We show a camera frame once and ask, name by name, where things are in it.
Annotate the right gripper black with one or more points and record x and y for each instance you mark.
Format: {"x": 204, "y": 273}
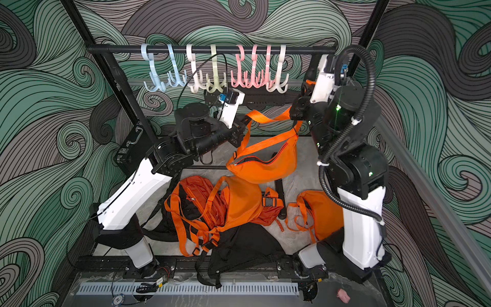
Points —
{"x": 306, "y": 107}

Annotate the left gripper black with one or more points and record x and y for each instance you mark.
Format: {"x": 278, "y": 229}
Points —
{"x": 238, "y": 131}

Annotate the orange fanny pack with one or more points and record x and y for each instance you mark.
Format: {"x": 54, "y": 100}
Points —
{"x": 271, "y": 159}

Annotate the orange tote bag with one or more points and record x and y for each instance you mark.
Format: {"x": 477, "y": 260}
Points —
{"x": 244, "y": 202}

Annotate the red orange black backpack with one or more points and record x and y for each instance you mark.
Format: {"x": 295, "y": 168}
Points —
{"x": 189, "y": 213}

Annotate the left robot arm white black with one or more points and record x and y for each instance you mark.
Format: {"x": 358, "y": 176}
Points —
{"x": 196, "y": 133}

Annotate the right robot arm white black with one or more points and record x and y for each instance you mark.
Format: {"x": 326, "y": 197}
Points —
{"x": 356, "y": 175}

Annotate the white hook right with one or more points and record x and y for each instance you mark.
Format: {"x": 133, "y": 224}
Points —
{"x": 277, "y": 84}

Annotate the white hook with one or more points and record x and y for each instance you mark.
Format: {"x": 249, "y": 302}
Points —
{"x": 277, "y": 84}
{"x": 197, "y": 76}

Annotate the pale green hook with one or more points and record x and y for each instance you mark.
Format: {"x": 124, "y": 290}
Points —
{"x": 214, "y": 84}

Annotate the white hook left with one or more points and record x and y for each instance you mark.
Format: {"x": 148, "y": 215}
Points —
{"x": 197, "y": 76}

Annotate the pink hook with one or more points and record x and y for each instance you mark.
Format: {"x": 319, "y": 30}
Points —
{"x": 252, "y": 79}
{"x": 266, "y": 74}
{"x": 237, "y": 80}

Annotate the light blue hook inner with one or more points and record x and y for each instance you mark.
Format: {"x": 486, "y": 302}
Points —
{"x": 175, "y": 79}

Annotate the light blue hook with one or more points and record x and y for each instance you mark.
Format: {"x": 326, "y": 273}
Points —
{"x": 175, "y": 79}
{"x": 158, "y": 85}

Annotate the light blue hook outer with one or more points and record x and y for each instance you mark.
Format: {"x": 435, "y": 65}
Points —
{"x": 158, "y": 85}

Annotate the black clothes rack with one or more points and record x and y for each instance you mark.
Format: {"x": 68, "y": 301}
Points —
{"x": 107, "y": 53}

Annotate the pink small object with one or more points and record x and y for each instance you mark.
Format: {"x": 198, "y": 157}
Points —
{"x": 343, "y": 296}

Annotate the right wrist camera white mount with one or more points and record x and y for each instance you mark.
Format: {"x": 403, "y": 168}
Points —
{"x": 325, "y": 84}

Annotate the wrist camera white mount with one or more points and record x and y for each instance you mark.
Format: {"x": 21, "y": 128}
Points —
{"x": 325, "y": 84}
{"x": 230, "y": 103}

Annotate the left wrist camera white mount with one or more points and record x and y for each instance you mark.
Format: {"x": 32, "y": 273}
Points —
{"x": 230, "y": 103}

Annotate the black perforated wall bracket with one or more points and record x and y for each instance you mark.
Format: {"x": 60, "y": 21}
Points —
{"x": 261, "y": 97}

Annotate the black box on wall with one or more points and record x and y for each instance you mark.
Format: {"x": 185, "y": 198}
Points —
{"x": 133, "y": 150}

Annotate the white slotted cable duct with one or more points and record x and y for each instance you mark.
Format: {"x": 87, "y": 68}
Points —
{"x": 193, "y": 288}

